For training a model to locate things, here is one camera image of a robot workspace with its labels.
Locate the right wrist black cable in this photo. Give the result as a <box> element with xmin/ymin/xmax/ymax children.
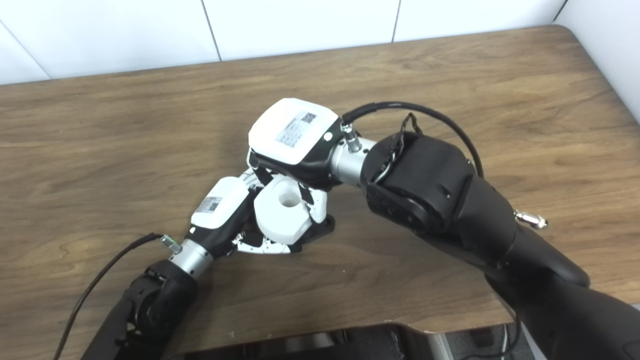
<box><xmin>341</xmin><ymin>101</ymin><xmax>548</xmax><ymax>360</ymax></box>

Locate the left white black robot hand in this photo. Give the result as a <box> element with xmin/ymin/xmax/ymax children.
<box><xmin>189</xmin><ymin>167</ymin><xmax>293</xmax><ymax>258</ymax></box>

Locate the black robot torso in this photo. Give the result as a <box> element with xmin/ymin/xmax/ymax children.
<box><xmin>170</xmin><ymin>322</ymin><xmax>451</xmax><ymax>360</ymax></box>

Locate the black plastic holder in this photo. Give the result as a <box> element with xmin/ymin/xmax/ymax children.
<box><xmin>290</xmin><ymin>215</ymin><xmax>336</xmax><ymax>253</ymax></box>

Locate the round white plastic piece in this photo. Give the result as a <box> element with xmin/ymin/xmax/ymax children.
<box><xmin>253</xmin><ymin>175</ymin><xmax>313</xmax><ymax>246</ymax></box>

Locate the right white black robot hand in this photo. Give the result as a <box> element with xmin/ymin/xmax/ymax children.
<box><xmin>246</xmin><ymin>97</ymin><xmax>343</xmax><ymax>226</ymax></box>

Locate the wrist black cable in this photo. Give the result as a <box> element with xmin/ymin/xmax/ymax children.
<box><xmin>341</xmin><ymin>101</ymin><xmax>548</xmax><ymax>360</ymax></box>
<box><xmin>52</xmin><ymin>232</ymin><xmax>183</xmax><ymax>360</ymax></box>

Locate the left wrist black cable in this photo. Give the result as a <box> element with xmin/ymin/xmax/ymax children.
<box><xmin>52</xmin><ymin>232</ymin><xmax>183</xmax><ymax>360</ymax></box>

